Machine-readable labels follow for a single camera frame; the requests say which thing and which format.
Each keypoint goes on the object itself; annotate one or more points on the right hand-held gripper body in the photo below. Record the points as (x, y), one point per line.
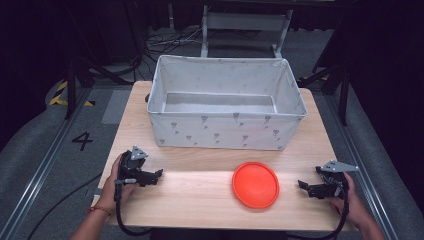
(335, 180)

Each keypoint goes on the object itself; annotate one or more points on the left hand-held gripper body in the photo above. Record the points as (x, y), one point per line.
(133, 166)

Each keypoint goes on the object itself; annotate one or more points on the person's right hand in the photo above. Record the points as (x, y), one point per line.
(353, 203)

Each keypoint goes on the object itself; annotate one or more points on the person's left hand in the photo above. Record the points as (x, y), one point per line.
(111, 190)

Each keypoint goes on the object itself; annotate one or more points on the orange round flying disc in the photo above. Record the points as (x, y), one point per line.
(255, 185)

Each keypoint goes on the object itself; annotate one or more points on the white fabric storage box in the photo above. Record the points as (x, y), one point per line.
(226, 131)

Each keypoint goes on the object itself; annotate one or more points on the black metal stand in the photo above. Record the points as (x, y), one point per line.
(338, 83)
(80, 80)

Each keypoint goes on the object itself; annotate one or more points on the yellow black floor tape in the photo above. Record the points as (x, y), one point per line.
(58, 98)

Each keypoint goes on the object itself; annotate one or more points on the grey metal stand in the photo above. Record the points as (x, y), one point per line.
(245, 21)

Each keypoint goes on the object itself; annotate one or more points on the metal floor rail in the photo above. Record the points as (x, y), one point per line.
(40, 170)
(363, 160)

